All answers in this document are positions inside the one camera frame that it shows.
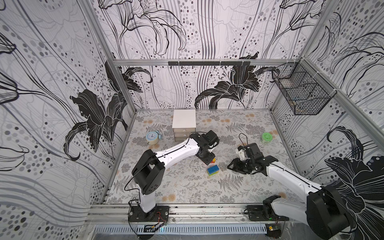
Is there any white drawer cabinet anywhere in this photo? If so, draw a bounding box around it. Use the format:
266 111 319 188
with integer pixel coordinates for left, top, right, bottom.
172 110 197 142

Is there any blue lego brick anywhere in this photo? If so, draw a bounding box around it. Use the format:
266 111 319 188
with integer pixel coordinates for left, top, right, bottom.
207 165 220 174

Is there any white slotted cable duct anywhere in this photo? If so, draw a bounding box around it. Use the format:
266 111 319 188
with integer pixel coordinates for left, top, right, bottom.
94 224 267 235

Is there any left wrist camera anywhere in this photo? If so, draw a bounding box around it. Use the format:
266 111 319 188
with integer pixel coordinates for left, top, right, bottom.
203 130 220 149

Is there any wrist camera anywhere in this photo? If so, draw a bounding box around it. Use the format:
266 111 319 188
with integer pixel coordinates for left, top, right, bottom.
236 143 264 161
203 130 220 149

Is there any black wire basket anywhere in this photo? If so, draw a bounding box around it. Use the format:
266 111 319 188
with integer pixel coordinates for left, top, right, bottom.
272 63 336 116

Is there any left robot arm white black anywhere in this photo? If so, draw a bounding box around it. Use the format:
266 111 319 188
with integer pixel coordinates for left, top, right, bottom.
132 131 220 213

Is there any aluminium front rail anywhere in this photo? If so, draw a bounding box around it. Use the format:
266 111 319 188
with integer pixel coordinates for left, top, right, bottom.
85 203 295 225

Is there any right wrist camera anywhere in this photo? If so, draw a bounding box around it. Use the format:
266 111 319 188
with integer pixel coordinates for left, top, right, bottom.
236 143 264 161

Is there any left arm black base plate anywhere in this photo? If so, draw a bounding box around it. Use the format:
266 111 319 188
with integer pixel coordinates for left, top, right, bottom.
128 206 170 223

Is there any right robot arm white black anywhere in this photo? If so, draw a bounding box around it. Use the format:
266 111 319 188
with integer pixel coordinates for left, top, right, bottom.
227 156 356 240

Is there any small blue alarm clock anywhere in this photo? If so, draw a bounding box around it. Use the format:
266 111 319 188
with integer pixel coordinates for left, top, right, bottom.
146 131 163 146

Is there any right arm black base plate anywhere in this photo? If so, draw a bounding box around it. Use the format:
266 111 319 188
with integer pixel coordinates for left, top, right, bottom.
243 205 290 223

